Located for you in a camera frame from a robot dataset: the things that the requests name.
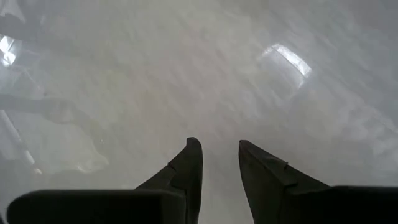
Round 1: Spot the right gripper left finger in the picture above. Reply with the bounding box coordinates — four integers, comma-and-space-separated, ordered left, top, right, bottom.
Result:
135, 136, 203, 224

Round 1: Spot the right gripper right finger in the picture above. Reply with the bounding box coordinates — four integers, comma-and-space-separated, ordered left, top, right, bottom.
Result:
238, 139, 333, 224

